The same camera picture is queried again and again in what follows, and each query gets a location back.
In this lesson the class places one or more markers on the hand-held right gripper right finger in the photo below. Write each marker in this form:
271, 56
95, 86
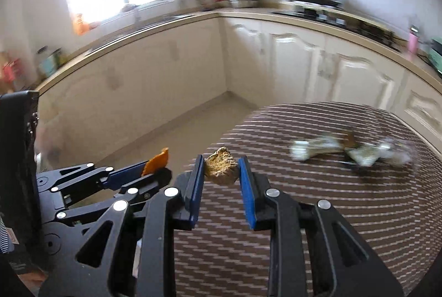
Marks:
246, 193

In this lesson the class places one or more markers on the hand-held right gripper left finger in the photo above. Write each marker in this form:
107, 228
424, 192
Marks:
195, 186

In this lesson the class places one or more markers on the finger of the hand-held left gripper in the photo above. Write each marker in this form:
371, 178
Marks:
152, 181
126, 174

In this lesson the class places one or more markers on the orange peel piece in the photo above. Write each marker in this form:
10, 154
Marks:
157, 160

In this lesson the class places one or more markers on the brown rough lump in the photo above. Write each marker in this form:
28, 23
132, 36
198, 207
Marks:
221, 165

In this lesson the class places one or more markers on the person's left forearm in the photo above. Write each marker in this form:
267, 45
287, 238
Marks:
3, 234

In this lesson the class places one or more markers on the crumpled silver wrapper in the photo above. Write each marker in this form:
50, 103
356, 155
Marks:
314, 148

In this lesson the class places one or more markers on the brown polka dot tablecloth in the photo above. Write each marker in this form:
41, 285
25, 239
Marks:
328, 214

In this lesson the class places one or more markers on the red packet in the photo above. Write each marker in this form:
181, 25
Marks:
10, 72

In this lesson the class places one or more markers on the cream kitchen base cabinets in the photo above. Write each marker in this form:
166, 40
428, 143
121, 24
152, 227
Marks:
155, 75

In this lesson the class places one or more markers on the teal box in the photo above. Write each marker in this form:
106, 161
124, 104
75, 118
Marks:
51, 63

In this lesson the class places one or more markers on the small brown scrap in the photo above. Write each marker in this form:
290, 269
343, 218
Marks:
350, 139

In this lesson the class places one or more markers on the pile of crumpled wrappers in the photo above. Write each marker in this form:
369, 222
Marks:
376, 153

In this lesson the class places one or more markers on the orange hanging cloth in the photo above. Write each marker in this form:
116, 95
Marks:
81, 24

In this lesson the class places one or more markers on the beige kitchen countertop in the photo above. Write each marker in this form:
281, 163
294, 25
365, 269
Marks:
310, 19

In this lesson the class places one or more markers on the black gas stove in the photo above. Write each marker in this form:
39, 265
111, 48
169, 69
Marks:
331, 17

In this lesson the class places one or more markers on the pink bottle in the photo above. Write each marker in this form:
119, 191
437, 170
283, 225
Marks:
413, 43

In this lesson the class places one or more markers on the green countertop appliance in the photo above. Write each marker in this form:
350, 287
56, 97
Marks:
436, 56

